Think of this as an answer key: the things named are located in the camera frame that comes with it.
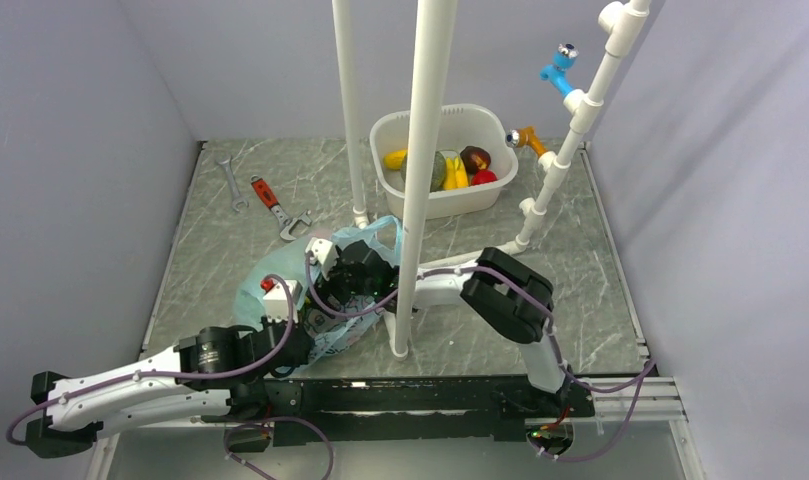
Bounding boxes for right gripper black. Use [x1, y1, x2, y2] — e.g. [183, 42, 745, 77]
[306, 256, 378, 320]

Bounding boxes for light blue plastic bag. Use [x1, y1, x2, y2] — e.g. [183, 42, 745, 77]
[233, 215, 403, 364]

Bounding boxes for green netted fake melon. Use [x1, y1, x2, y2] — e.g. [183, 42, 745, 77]
[400, 151, 447, 192]

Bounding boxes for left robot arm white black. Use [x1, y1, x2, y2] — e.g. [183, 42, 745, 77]
[20, 322, 314, 459]

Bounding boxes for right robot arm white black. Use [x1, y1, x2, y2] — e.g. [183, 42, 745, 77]
[306, 239, 570, 415]

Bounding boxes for yellow fake banana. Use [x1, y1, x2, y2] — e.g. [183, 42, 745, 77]
[442, 156, 469, 191]

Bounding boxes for red fake apple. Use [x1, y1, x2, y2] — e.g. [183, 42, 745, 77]
[470, 169, 498, 186]

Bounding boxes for dark brown fake fruit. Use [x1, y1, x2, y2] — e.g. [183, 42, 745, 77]
[460, 146, 492, 175]

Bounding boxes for silver open-end wrench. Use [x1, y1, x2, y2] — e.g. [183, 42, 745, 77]
[214, 156, 250, 213]

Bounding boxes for orange toy faucet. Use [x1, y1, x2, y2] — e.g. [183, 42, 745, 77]
[505, 126, 548, 156]

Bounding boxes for blue toy faucet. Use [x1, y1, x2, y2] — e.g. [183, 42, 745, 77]
[539, 43, 578, 98]

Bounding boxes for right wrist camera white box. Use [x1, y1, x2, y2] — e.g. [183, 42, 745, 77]
[305, 237, 339, 279]

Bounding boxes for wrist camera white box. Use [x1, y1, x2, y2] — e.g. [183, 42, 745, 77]
[305, 237, 339, 279]
[260, 278, 304, 323]

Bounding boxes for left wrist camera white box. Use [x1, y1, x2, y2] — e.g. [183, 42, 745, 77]
[260, 278, 304, 323]

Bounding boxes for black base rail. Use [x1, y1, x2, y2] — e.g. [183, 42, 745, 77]
[202, 375, 595, 447]

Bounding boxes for red handled adjustable wrench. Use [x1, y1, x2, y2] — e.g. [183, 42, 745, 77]
[250, 175, 313, 242]

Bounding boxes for white PVC pipe frame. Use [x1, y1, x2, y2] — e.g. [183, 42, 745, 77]
[332, 0, 651, 361]

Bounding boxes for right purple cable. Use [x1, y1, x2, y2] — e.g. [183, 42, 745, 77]
[304, 248, 658, 465]

